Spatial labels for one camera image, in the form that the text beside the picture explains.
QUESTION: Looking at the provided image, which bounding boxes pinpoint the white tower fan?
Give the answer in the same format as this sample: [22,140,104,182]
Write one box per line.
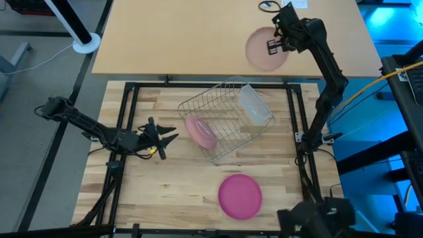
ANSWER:
[44,0,102,55]

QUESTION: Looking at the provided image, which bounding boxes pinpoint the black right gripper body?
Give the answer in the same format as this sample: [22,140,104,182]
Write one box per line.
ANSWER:
[272,1,304,53]

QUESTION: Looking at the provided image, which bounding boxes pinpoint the black laptop keyboard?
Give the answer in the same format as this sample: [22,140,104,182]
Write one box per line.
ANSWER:
[404,61,423,106]

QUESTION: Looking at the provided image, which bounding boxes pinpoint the grey table leg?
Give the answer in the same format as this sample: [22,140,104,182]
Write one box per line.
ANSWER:
[0,42,32,100]

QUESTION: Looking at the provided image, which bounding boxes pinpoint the white sticker label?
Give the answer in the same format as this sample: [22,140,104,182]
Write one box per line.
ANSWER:
[395,67,410,83]

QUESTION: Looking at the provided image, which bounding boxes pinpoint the black Netgear network switch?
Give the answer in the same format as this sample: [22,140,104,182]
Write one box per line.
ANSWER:
[325,196,354,225]

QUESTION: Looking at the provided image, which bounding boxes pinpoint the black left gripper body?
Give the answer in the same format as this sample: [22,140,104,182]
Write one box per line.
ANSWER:
[136,116,167,161]

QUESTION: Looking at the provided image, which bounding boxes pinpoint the clear plastic utensil cup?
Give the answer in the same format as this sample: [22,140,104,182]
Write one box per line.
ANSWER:
[238,84,275,127]

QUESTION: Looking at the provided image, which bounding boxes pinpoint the magenta plate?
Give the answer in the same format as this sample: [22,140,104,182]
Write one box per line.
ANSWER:
[217,174,264,221]

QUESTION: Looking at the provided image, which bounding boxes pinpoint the tan wooden desk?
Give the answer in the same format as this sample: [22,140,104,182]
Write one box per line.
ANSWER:
[91,0,383,79]

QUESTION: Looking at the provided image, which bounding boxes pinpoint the black equipment cart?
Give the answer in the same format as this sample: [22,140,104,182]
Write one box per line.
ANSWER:
[336,39,423,238]

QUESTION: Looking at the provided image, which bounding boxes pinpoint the yellow cable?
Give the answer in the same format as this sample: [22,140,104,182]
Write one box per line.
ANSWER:
[325,61,423,120]

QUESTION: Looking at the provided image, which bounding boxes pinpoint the black aluminium table frame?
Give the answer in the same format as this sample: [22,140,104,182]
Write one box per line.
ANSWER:
[71,81,334,238]

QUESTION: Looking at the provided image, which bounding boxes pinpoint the dark storage crate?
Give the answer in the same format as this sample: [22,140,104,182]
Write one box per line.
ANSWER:
[5,0,56,17]

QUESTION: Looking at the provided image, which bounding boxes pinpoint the white floor cable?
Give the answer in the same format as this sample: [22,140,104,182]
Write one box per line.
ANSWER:
[5,42,75,75]

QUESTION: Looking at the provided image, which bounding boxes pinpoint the white power outlet strip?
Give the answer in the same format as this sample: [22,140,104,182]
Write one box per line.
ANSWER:
[282,0,309,10]

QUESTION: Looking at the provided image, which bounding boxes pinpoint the silver wire dish rack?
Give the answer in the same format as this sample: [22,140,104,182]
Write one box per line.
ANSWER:
[177,75,276,163]

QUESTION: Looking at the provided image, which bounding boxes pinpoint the light pink plate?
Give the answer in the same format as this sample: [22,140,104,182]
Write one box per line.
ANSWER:
[184,115,218,151]

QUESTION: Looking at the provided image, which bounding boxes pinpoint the peach plate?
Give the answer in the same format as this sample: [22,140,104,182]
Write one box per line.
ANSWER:
[245,26,291,73]

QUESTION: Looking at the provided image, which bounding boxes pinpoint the black bulky object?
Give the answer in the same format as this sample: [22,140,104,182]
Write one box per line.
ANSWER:
[276,196,357,238]

